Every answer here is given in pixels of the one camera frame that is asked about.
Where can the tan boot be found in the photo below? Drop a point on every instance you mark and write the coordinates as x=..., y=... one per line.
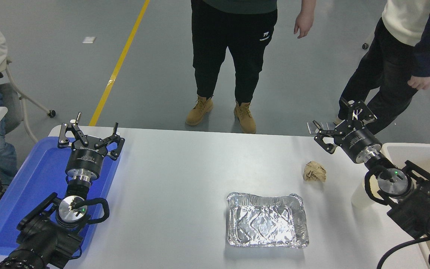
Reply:
x=245, y=117
x=200, y=110

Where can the standing person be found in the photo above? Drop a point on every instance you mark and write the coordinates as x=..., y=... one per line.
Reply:
x=233, y=45

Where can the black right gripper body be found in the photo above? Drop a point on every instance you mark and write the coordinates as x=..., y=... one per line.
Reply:
x=357, y=142

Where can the plain white paper cup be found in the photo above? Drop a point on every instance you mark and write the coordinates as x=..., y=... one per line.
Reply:
x=358, y=196

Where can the person's left hand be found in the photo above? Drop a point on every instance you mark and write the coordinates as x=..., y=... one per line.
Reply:
x=304, y=23
x=422, y=82

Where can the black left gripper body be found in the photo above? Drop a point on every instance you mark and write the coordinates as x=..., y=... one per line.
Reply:
x=86, y=158

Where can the blue plastic tray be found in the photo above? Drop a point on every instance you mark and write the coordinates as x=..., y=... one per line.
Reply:
x=32, y=179

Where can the crumpled tan paper ball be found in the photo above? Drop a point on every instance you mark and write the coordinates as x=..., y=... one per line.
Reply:
x=315, y=172

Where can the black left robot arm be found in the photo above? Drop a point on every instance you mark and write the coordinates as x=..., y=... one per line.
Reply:
x=43, y=239

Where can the white paper scrap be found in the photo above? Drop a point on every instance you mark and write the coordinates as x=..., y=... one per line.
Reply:
x=89, y=39

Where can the silver floor plate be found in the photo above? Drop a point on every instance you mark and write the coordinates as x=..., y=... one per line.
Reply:
x=330, y=125
x=311, y=129

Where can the silver foil tray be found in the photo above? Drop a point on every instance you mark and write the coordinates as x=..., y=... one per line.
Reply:
x=267, y=220

